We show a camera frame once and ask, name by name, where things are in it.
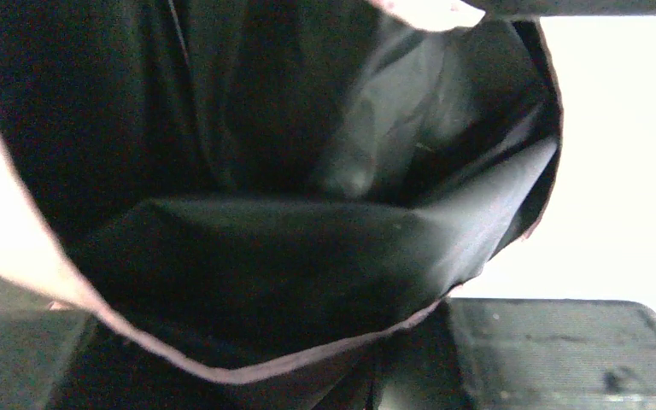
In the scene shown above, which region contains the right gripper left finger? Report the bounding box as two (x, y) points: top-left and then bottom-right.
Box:
(0, 278), (96, 409)

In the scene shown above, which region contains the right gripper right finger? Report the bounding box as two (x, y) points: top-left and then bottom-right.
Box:
(378, 298), (656, 409)

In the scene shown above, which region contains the pink folding umbrella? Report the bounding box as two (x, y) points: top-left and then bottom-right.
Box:
(0, 1), (562, 409)

